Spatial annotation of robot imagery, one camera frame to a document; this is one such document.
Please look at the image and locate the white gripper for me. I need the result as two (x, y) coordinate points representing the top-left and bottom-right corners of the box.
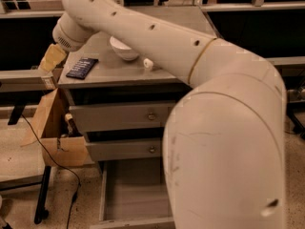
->
(38, 12), (95, 73)

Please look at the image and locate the dark blue rxbar wrapper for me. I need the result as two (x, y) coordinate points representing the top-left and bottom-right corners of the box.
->
(66, 57), (98, 80)

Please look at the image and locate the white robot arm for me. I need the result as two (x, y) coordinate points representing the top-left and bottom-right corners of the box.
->
(52, 0), (286, 229)

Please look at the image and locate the grey drawer cabinet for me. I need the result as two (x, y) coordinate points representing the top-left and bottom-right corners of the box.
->
(59, 8), (215, 160)

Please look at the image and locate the grey top drawer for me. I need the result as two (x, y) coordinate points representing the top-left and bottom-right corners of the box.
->
(70, 101), (175, 133)

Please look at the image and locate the grey middle drawer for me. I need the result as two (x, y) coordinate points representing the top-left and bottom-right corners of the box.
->
(86, 138), (162, 161)

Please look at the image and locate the grey open bottom drawer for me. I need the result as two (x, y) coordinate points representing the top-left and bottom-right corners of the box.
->
(90, 157), (175, 229)

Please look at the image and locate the white ceramic bowl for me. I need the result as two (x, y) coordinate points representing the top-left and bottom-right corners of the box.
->
(110, 36), (139, 61)

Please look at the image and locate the brown cardboard box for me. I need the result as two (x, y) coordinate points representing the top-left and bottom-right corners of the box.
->
(21, 89), (89, 167)

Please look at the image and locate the plastic bottle white cap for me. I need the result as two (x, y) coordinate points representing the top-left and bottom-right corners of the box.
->
(143, 58), (154, 70)

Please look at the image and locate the black table leg stand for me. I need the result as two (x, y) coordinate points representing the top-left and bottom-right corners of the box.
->
(34, 166), (51, 224)

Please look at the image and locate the black floor cable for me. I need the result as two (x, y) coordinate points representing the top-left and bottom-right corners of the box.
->
(20, 113), (82, 229)

